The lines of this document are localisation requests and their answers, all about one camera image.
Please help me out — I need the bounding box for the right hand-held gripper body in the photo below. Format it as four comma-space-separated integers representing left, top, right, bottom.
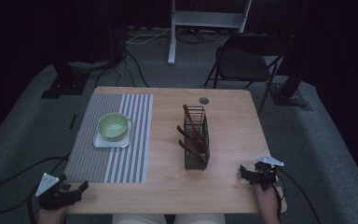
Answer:
250, 155, 285, 191

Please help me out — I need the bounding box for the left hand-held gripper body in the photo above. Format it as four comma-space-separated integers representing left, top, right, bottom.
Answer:
34, 173, 82, 211

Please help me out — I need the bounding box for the person's left hand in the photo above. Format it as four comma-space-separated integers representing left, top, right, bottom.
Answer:
36, 204, 69, 224

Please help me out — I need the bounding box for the person's right hand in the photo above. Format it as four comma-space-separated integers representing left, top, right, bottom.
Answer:
254, 182, 283, 224

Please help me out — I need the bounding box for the grey striped placemat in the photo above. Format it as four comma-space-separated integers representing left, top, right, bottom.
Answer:
63, 93, 155, 184

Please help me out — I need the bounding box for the white square plate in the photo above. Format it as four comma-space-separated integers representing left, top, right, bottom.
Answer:
91, 117, 133, 149

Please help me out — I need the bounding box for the small black floor object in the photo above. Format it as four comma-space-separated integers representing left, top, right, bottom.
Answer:
68, 114, 77, 132

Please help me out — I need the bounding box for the green bowl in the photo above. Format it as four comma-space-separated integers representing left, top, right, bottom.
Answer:
96, 112, 130, 142

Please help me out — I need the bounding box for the long brown utensil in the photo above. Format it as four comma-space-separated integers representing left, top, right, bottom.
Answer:
182, 104, 206, 153

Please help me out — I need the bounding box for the black folding chair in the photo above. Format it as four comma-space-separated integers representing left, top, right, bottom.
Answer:
202, 33, 295, 115

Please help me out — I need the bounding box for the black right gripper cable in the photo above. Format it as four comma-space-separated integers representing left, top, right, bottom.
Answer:
274, 167, 324, 224

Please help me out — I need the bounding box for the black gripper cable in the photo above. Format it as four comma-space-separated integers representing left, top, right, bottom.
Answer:
0, 154, 72, 224
274, 167, 324, 224

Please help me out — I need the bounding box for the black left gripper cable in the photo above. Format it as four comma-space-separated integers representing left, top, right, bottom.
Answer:
0, 154, 72, 224

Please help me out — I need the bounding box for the dark wire utensil basket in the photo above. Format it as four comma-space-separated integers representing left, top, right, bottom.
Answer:
183, 105, 212, 172

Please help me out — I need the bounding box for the black stand with base plate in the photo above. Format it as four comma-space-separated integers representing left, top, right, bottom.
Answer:
268, 18, 314, 112
40, 0, 129, 101

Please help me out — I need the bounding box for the white metal stand frame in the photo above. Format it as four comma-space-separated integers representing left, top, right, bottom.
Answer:
167, 0, 254, 65

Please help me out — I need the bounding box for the white floor cable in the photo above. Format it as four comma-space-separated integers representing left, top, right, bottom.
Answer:
124, 27, 172, 45

